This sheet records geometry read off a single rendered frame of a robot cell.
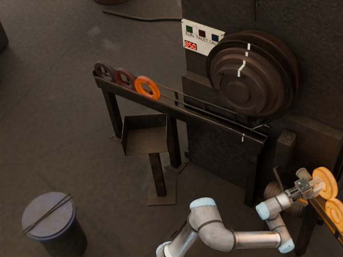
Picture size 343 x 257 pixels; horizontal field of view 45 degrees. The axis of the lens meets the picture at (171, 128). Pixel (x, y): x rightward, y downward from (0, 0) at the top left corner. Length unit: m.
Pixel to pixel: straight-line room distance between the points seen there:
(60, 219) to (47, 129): 1.26
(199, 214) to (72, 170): 1.62
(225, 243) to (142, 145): 0.93
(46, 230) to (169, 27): 2.60
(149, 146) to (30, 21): 2.86
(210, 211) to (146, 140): 0.83
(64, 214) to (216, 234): 1.06
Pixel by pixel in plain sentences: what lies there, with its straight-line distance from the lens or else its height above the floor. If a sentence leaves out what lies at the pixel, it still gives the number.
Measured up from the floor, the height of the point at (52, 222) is 0.43.
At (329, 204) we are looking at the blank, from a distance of 2.11.
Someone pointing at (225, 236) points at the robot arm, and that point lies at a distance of 1.82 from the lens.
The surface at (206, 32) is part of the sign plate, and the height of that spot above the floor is 1.21.
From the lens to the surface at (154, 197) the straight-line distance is 2.97.
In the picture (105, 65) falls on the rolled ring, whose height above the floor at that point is 0.76.
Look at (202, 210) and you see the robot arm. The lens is 1.84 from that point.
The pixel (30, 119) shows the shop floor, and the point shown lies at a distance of 3.76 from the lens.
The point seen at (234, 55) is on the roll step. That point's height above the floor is 1.27.
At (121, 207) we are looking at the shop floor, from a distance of 2.97.
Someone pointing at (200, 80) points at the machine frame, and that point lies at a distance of 2.43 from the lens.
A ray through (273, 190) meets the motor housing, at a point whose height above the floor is 0.53.
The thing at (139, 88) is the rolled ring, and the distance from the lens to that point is 2.70.
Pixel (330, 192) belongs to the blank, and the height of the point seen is 0.81.
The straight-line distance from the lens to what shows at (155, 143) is 2.48.
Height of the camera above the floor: 2.51
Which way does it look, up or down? 49 degrees down
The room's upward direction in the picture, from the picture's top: 8 degrees counter-clockwise
